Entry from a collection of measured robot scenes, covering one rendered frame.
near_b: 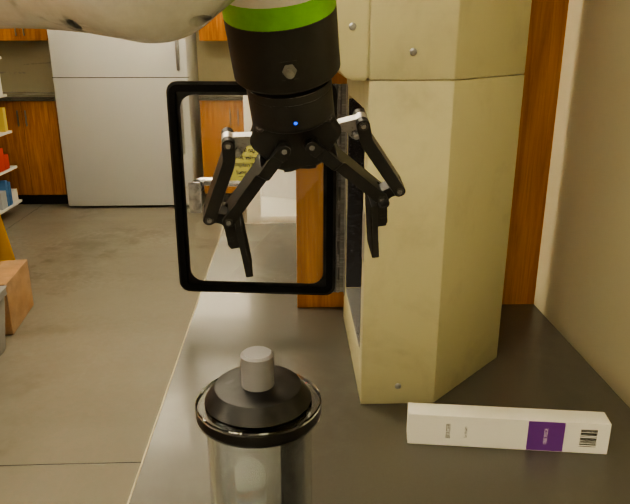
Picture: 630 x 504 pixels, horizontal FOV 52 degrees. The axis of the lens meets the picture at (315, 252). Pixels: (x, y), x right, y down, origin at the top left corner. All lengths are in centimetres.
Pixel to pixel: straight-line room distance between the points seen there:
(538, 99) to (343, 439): 73
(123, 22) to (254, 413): 31
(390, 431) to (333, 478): 13
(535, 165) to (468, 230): 39
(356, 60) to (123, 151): 520
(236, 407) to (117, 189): 557
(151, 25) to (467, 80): 57
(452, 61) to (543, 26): 45
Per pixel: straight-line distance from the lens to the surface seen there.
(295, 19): 51
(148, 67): 585
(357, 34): 84
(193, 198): 121
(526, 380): 111
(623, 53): 118
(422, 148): 87
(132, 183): 602
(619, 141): 116
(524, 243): 135
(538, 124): 131
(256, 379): 55
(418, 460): 89
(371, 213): 65
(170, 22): 40
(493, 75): 96
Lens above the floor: 146
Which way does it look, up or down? 18 degrees down
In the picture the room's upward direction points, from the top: straight up
